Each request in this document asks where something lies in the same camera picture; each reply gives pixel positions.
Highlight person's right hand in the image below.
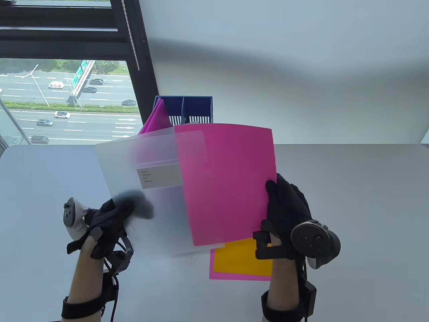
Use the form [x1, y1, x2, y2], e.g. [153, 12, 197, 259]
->
[261, 173, 313, 259]

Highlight person's left hand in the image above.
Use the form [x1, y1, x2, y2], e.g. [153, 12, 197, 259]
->
[66, 191, 155, 260]

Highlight pale pink L-shaped folder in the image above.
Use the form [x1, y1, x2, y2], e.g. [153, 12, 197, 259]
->
[95, 129, 226, 259]

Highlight yellow cardstock sheet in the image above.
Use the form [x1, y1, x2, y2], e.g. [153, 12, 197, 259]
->
[213, 236, 273, 276]

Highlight black box on right forearm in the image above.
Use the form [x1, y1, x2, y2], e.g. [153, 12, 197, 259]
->
[303, 280, 317, 316]

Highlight small box on left forearm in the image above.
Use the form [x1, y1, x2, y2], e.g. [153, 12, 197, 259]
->
[102, 272, 118, 304]

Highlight person's right forearm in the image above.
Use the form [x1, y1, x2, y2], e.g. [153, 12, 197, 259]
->
[266, 233, 304, 322]

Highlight grey left hand controller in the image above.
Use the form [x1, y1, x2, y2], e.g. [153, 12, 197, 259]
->
[62, 198, 91, 240]

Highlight grey hand controller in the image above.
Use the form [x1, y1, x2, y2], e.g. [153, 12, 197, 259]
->
[62, 198, 91, 240]
[290, 220, 342, 270]

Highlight grey right hand controller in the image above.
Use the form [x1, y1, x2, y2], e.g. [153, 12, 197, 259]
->
[290, 220, 342, 270]

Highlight blue plastic file holder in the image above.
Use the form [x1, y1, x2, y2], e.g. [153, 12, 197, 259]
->
[152, 96, 213, 125]

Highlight black left arm strap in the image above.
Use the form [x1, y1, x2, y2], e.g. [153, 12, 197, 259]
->
[61, 294, 108, 319]

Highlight black arm strap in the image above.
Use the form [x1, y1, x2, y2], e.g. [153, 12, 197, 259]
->
[61, 294, 108, 319]
[261, 290, 307, 322]

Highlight black right arm strap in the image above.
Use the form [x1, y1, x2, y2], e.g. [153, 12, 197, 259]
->
[261, 290, 307, 322]

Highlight white bead chain cord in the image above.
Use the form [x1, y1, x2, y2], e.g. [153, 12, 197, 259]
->
[121, 0, 140, 71]

